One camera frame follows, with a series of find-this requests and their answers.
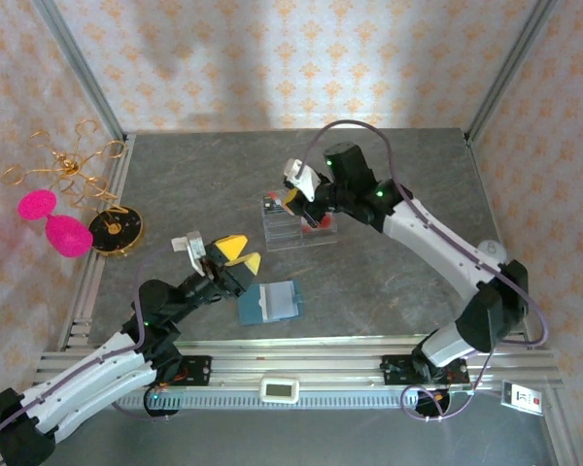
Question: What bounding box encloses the aluminium side rail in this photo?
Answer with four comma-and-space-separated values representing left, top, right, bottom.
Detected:
60, 135, 137, 350

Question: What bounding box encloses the white digital timer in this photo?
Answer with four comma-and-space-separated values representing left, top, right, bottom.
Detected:
259, 377, 301, 405

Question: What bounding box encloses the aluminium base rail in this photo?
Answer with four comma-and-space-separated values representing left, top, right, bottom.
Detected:
31, 334, 565, 390

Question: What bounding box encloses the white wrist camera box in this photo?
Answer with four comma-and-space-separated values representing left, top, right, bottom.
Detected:
282, 158, 323, 203
171, 231, 208, 277

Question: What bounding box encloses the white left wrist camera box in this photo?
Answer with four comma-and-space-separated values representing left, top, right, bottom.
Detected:
171, 231, 208, 277

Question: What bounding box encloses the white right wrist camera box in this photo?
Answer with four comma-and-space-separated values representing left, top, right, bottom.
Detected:
282, 158, 323, 203

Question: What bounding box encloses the grey slotted cable duct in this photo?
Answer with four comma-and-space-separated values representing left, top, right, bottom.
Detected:
114, 390, 422, 412

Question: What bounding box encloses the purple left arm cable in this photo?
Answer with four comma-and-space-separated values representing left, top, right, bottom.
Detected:
0, 242, 176, 466

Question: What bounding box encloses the gold wire jewelry stand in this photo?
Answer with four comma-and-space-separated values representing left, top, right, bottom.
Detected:
0, 118, 146, 258

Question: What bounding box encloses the aluminium frame post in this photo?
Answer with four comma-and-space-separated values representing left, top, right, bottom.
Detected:
464, 0, 559, 146
32, 0, 127, 142

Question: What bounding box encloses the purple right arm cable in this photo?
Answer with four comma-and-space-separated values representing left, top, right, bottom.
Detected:
295, 119, 550, 422

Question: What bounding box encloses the clear acrylic card stand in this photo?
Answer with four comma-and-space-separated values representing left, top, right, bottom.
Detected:
261, 191, 339, 252

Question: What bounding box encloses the black round cable socket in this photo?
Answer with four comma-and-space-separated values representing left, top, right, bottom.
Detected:
414, 389, 452, 421
143, 385, 181, 419

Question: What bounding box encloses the yellow white can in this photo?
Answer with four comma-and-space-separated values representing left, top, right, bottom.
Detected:
475, 239, 508, 266

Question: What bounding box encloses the pink fuzzy double pompom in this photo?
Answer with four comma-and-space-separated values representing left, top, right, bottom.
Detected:
17, 189, 94, 258

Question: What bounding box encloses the blue leather card holder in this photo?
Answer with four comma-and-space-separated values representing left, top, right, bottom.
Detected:
237, 280, 306, 327

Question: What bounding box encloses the white card with red circles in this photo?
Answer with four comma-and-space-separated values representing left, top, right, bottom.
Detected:
299, 216, 337, 235

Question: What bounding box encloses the black VIP card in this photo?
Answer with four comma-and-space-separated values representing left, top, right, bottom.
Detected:
264, 196, 292, 216

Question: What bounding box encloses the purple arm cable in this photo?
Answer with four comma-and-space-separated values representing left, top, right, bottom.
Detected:
295, 119, 550, 422
0, 242, 176, 466

